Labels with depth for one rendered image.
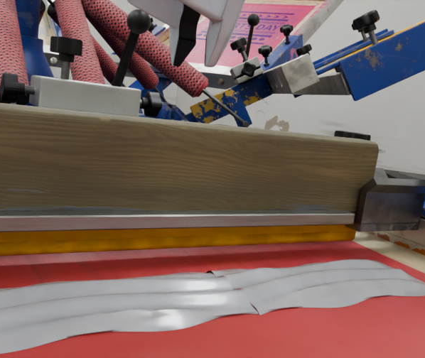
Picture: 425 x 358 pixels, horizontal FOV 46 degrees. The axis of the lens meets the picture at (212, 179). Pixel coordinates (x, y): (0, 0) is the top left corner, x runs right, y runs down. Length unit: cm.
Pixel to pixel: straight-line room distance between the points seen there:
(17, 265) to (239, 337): 16
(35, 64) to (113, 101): 51
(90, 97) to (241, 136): 28
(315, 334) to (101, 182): 17
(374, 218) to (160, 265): 21
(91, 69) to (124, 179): 51
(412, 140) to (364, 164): 229
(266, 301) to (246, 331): 4
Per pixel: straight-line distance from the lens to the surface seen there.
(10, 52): 84
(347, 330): 33
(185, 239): 40
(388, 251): 53
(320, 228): 48
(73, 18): 97
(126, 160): 36
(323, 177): 46
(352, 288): 39
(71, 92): 63
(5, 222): 33
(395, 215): 52
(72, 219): 34
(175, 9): 41
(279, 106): 358
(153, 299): 31
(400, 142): 282
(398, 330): 35
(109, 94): 64
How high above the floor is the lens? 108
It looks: 9 degrees down
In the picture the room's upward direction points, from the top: 8 degrees clockwise
